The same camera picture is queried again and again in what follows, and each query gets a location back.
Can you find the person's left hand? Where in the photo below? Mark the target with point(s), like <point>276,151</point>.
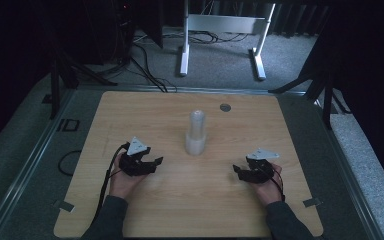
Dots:
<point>123,185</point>

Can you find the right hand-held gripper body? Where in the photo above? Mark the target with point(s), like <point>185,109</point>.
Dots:
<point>258,171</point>

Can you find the person's right hand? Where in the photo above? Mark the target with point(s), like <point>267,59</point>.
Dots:
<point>270,191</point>

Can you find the grey tape piece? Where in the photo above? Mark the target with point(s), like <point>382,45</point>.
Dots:
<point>65,206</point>
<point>312,202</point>

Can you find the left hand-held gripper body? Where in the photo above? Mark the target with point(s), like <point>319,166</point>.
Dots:
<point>136,165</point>

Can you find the stack of clear plastic cups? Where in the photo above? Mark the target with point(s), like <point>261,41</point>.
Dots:
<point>195,140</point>

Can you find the white metal stand frame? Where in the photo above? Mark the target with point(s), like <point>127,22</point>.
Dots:
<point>225,24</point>

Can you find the black tripod stand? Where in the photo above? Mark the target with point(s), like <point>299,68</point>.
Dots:
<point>326,100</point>
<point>55,86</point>

